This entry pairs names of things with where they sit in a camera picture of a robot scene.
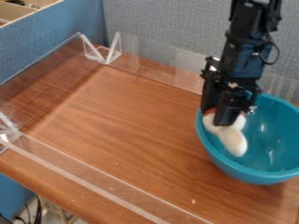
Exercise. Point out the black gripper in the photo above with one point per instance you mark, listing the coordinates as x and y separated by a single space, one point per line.
233 102

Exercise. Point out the plush mushroom toy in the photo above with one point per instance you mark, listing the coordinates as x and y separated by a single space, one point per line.
229 134

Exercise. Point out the blue plastic bowl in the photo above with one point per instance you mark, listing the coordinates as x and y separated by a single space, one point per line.
271 159

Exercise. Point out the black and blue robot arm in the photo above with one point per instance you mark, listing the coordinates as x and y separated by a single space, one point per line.
249 45

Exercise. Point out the clear acrylic back barrier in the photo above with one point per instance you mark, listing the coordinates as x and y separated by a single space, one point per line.
177 66

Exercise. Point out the clear acrylic barrier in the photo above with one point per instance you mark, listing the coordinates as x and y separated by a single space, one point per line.
114 189
40 88
177 66

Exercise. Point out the clear acrylic front barrier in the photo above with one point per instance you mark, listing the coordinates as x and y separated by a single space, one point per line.
114 189

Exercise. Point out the clear acrylic left barrier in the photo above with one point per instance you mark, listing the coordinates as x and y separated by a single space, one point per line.
40 88

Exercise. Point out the wooden shelf box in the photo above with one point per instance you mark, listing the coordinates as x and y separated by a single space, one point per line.
15 10

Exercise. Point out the clear acrylic corner bracket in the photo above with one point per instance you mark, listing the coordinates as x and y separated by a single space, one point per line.
103 55

